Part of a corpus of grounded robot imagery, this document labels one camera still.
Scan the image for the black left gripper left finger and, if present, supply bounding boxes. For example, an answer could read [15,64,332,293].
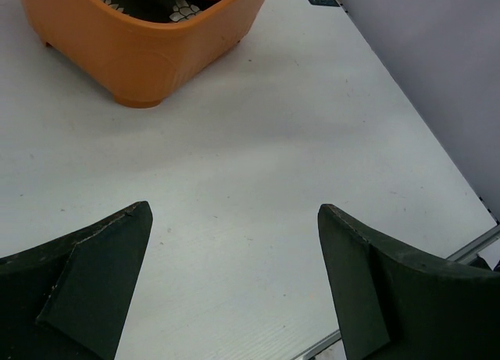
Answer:
[1,201,152,359]

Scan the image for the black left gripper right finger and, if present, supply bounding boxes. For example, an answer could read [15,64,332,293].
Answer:
[317,204,499,359]

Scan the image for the black square floral plate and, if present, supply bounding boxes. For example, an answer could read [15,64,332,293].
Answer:
[100,0,216,23]

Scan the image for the orange plastic bin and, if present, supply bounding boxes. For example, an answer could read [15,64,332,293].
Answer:
[20,0,265,109]

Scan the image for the right blue corner label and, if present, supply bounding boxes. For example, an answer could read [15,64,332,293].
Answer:
[308,0,340,7]

